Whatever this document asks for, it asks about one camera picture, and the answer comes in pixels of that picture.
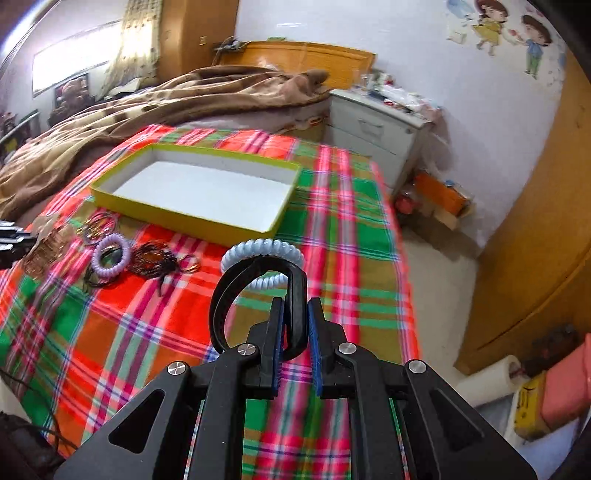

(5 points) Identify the yellow package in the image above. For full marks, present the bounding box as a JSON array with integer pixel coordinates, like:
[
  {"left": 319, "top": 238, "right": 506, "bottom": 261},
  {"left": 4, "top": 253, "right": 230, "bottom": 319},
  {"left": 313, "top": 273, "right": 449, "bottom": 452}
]
[{"left": 514, "top": 372, "right": 550, "bottom": 441}]

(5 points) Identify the orange cardboard box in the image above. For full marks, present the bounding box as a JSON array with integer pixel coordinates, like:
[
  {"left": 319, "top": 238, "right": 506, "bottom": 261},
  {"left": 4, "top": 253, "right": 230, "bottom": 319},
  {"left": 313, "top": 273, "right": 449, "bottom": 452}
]
[{"left": 413, "top": 171, "right": 472, "bottom": 217}]

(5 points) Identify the wooden wardrobe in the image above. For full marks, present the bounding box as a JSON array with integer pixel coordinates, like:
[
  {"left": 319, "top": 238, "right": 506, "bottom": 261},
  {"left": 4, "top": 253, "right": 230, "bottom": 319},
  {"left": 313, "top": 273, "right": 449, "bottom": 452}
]
[{"left": 157, "top": 0, "right": 239, "bottom": 82}]

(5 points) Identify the grey bedside cabinet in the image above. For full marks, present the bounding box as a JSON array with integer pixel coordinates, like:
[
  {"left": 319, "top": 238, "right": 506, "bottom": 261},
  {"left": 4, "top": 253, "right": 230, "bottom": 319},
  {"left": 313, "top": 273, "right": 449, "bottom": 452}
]
[{"left": 324, "top": 89, "right": 433, "bottom": 194}]

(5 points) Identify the wooden headboard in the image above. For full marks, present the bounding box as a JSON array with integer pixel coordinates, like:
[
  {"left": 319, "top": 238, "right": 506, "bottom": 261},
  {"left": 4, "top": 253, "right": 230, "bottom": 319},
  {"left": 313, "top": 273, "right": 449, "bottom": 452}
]
[{"left": 219, "top": 40, "right": 377, "bottom": 90}]

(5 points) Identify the black wristband watch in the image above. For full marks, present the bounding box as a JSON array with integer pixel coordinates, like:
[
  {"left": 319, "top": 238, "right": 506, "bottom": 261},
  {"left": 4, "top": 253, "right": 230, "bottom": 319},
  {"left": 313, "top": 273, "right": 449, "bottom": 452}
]
[{"left": 208, "top": 255, "right": 308, "bottom": 361}]

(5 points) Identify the red green plaid cloth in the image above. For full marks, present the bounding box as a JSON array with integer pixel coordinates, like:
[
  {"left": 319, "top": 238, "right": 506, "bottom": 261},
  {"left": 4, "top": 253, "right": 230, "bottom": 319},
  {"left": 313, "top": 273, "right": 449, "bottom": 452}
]
[{"left": 1, "top": 126, "right": 419, "bottom": 479}]

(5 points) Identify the patterned window curtain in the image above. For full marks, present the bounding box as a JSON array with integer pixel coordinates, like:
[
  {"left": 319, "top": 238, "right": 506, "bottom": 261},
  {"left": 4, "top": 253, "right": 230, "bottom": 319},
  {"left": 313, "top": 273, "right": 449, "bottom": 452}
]
[{"left": 98, "top": 0, "right": 163, "bottom": 98}]

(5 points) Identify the dark beaded bracelet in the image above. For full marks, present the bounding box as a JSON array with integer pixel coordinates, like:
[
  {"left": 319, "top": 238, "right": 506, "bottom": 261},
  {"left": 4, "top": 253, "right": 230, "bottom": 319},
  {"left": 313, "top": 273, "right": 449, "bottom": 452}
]
[{"left": 128, "top": 240, "right": 202, "bottom": 296}]

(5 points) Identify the white paper roll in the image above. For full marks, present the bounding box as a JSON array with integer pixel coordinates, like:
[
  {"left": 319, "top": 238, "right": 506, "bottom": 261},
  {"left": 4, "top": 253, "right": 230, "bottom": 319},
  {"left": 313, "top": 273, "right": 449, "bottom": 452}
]
[{"left": 455, "top": 355, "right": 529, "bottom": 407}]

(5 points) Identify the teddy bear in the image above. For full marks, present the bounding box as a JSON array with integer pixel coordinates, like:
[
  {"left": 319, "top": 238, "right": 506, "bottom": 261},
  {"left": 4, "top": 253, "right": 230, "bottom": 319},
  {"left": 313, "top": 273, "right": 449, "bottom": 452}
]
[{"left": 52, "top": 75, "right": 95, "bottom": 122}]

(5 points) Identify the pink bag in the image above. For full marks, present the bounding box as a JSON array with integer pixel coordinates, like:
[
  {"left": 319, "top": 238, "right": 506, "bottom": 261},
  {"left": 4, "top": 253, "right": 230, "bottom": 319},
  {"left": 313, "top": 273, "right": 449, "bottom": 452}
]
[{"left": 541, "top": 333, "right": 590, "bottom": 430}]

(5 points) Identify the translucent beige hair claw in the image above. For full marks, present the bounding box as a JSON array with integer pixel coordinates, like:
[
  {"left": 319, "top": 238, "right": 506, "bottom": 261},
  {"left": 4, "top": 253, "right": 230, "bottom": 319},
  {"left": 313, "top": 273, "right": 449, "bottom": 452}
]
[{"left": 22, "top": 213, "right": 75, "bottom": 281}]

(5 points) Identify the purple spiral hair tie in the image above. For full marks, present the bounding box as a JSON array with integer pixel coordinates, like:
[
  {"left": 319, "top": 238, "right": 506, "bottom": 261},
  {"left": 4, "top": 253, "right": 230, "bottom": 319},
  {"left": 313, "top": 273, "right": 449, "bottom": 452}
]
[{"left": 90, "top": 232, "right": 132, "bottom": 279}]

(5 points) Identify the wooden door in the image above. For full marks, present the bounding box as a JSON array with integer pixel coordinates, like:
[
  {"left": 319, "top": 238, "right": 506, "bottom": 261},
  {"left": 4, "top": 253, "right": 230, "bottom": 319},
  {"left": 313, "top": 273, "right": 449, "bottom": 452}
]
[{"left": 455, "top": 53, "right": 590, "bottom": 375}]

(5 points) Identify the yellow-green shallow box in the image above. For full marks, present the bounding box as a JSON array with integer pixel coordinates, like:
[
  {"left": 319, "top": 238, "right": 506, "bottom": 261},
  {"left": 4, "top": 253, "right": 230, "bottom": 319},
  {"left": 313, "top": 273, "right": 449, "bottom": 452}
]
[{"left": 90, "top": 143, "right": 303, "bottom": 247}]

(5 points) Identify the brown fleece blanket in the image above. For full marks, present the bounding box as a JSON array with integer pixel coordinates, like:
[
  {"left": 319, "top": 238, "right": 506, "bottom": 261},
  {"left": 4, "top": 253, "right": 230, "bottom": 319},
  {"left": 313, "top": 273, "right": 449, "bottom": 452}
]
[{"left": 1, "top": 65, "right": 329, "bottom": 221}]

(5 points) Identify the light blue spiral hair tie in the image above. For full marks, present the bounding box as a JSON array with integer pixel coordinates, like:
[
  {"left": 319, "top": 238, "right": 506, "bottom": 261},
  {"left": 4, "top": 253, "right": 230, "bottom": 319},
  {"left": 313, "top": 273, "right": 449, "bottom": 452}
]
[{"left": 219, "top": 238, "right": 306, "bottom": 292}]

